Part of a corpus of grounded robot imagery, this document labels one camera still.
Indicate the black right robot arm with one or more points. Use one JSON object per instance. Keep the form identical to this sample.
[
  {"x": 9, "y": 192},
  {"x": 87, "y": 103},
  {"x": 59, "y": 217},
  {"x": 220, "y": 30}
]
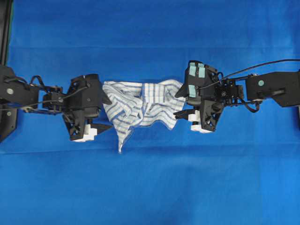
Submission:
[{"x": 251, "y": 90}]

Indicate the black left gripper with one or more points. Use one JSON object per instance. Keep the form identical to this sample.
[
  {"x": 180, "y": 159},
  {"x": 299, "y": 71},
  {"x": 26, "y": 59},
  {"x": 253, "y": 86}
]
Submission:
[{"x": 82, "y": 106}]

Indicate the blue striped white towel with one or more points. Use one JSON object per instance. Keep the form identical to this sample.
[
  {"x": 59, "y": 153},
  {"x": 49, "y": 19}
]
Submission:
[{"x": 136, "y": 104}]

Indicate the blue table cloth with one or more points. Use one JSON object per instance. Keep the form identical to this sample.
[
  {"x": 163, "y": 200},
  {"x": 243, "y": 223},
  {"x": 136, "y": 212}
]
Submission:
[{"x": 245, "y": 173}]

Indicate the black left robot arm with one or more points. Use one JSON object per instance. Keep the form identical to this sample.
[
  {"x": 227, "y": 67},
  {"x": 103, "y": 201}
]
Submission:
[{"x": 18, "y": 94}]

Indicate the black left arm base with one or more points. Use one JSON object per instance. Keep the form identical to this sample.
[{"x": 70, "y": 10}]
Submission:
[{"x": 8, "y": 117}]

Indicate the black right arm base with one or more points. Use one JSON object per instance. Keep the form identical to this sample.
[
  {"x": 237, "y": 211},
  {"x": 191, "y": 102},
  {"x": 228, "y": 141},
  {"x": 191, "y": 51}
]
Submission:
[{"x": 298, "y": 115}]

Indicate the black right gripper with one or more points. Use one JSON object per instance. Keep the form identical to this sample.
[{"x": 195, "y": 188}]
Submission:
[{"x": 201, "y": 90}]

